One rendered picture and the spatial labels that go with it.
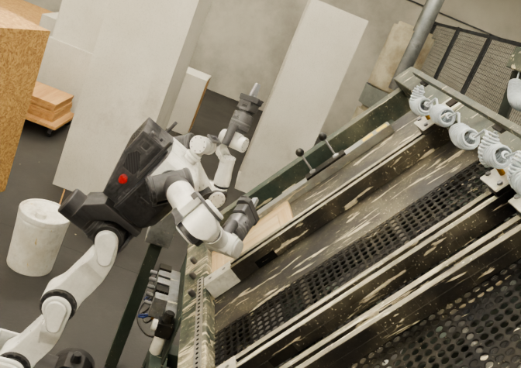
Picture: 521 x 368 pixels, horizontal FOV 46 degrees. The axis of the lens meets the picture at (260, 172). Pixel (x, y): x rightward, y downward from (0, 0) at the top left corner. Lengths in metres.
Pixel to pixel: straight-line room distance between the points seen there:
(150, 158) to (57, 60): 4.51
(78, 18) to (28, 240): 3.31
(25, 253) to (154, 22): 1.88
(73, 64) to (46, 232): 3.18
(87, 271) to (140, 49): 2.49
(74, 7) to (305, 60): 2.35
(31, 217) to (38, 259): 0.27
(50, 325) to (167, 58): 2.55
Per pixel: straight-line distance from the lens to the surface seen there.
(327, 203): 2.28
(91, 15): 6.53
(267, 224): 2.59
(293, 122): 6.14
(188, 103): 7.39
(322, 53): 6.05
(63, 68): 6.65
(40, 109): 6.02
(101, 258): 2.40
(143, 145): 2.20
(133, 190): 2.24
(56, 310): 2.53
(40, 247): 3.76
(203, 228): 1.84
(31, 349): 2.71
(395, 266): 1.75
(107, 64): 4.72
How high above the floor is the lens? 2.05
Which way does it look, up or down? 17 degrees down
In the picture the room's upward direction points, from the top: 23 degrees clockwise
